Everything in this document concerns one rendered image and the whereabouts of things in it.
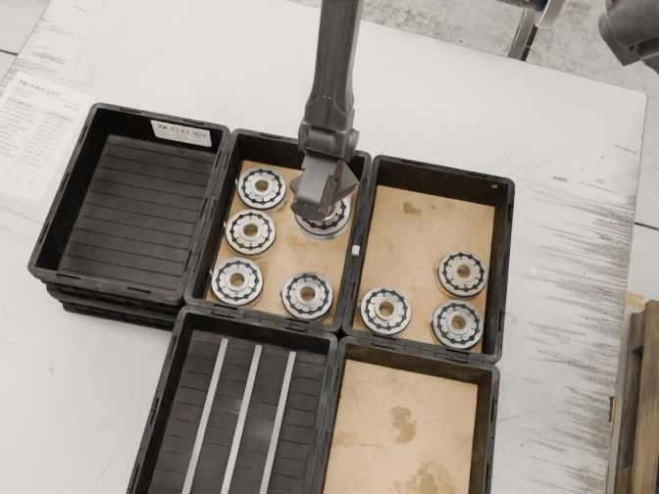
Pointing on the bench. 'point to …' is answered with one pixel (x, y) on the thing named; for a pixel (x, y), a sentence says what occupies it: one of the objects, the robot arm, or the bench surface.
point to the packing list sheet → (35, 132)
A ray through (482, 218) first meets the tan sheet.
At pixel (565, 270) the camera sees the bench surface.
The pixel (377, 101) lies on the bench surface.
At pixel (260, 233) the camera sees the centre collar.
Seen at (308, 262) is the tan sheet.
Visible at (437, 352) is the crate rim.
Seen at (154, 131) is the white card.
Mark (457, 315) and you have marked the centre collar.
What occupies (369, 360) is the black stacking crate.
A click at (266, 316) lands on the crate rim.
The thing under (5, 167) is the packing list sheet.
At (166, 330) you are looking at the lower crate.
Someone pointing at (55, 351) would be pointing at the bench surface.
